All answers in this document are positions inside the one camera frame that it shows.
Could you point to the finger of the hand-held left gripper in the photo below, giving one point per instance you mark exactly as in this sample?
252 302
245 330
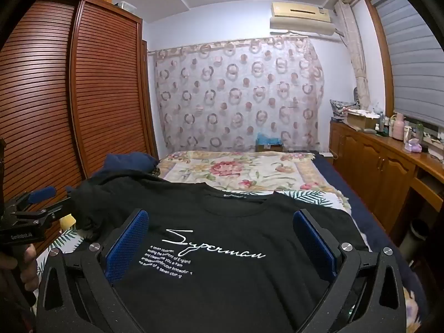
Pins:
41 195
48 212

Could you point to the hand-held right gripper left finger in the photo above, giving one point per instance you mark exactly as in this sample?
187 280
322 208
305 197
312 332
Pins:
126 246

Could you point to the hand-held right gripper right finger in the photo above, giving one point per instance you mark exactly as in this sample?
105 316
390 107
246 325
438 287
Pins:
314 246

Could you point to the black printed t-shirt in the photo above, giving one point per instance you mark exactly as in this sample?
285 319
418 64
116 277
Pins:
225 222

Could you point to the person's left forearm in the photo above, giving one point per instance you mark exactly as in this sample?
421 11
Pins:
15 312

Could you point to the person's left hand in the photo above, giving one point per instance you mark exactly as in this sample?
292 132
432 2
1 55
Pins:
24 267

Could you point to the leaf print bed sheet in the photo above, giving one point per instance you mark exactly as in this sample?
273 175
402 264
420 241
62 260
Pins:
312 197

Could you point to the navy bed sheet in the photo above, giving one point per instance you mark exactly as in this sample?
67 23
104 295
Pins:
364 222

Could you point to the navy blue garment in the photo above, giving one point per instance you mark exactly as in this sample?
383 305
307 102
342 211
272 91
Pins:
128 163

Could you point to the long wooden side cabinet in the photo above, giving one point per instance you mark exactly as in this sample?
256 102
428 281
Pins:
367 166

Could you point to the dark round bin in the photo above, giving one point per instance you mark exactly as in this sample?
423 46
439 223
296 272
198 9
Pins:
418 236

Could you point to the cardboard box with blue cloth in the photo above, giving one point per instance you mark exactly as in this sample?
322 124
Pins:
269 144

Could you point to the brown slatted wooden wardrobe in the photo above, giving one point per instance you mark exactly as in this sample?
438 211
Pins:
104 93

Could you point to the open cardboard box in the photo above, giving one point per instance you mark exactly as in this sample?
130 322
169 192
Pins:
360 119

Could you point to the group of small bottles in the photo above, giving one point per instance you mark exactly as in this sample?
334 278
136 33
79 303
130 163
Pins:
383 125

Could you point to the small purple pouch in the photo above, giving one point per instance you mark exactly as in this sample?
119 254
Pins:
414 145

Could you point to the patterned fabric pile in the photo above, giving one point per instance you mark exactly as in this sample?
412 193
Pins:
341 105

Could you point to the pink bottle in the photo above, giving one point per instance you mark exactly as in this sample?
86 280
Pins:
399 126

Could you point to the beige window curtain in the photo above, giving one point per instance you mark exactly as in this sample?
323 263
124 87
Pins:
357 59

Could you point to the clear plastic storage box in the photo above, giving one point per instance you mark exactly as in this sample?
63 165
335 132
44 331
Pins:
126 5

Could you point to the grey window blind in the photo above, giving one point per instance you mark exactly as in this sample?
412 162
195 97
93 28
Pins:
412 59

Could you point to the beige wall air conditioner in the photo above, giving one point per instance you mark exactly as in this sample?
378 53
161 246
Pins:
301 12

